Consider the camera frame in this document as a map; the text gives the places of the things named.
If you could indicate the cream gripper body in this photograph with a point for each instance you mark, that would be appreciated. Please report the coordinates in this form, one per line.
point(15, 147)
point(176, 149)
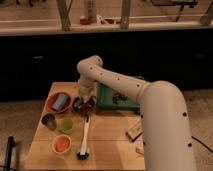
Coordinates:
point(86, 89)

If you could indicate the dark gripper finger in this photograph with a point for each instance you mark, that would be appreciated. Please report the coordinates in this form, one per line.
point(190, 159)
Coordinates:
point(91, 102)
point(79, 102)

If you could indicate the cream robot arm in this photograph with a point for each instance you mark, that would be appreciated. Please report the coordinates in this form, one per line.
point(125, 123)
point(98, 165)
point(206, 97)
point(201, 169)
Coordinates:
point(165, 123)

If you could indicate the dark purple bowl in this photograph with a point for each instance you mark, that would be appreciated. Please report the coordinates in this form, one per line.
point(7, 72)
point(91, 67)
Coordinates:
point(82, 107)

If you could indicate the small bowl with orange contents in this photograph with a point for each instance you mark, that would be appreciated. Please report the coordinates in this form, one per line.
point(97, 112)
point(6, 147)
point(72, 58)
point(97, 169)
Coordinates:
point(61, 144)

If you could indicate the green tray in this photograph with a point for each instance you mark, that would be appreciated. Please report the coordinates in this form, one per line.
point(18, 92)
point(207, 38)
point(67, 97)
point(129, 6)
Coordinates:
point(104, 100)

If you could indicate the grey blue cup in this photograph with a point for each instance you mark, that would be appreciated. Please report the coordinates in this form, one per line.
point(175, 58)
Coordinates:
point(60, 102)

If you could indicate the green cup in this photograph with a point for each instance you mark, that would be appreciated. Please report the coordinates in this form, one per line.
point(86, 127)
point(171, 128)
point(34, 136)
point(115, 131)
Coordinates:
point(66, 126)

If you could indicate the dark items in tray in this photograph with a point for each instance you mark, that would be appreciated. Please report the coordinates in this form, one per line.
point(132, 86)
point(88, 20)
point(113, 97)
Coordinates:
point(117, 97)

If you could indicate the metal cup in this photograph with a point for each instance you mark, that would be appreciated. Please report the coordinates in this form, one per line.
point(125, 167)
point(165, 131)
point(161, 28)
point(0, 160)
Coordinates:
point(49, 121)

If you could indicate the red object on shelf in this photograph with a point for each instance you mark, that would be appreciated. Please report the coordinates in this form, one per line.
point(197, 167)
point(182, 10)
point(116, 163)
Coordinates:
point(84, 21)

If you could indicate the small wooden block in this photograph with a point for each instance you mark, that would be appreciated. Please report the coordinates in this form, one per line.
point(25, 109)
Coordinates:
point(139, 149)

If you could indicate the white object on shelf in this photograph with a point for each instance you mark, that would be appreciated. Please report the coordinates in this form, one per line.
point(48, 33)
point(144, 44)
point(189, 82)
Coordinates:
point(101, 20)

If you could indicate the black pole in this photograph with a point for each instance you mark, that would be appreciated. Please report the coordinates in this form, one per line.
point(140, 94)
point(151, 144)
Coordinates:
point(8, 155)

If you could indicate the white handled brush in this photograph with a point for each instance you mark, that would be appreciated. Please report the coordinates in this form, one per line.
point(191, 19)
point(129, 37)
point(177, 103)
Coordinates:
point(83, 153)

